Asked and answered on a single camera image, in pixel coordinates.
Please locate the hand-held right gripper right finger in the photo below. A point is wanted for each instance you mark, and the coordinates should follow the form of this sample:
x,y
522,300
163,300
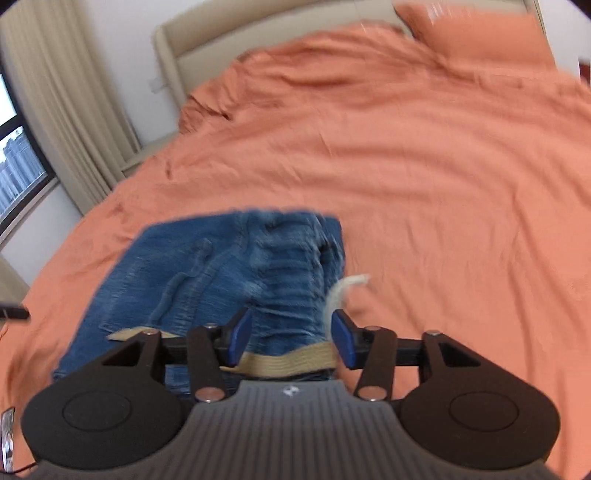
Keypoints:
x,y
344,339

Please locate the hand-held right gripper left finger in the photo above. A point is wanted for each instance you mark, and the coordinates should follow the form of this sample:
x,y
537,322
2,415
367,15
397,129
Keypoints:
x,y
240,339

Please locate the blue denim pants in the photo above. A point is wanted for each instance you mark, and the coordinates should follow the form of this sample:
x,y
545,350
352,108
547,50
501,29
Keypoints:
x,y
184,258

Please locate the orange duvet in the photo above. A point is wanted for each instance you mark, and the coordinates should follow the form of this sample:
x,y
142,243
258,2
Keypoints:
x,y
415,161

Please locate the black flat device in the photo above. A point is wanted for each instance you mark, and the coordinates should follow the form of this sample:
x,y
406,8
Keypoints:
x,y
14,311

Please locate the beige padded headboard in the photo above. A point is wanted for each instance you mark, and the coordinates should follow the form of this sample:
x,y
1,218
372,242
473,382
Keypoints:
x,y
207,41

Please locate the beige curtain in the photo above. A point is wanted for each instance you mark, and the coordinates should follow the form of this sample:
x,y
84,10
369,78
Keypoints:
x,y
69,92

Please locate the orange pillow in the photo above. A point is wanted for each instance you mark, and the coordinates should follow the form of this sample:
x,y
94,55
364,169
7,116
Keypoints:
x,y
475,32

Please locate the dark red box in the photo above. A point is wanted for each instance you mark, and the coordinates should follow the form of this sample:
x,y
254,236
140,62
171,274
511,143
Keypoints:
x,y
584,69

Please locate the window with dark frame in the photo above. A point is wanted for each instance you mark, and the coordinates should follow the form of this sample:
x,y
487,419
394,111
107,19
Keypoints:
x,y
18,161

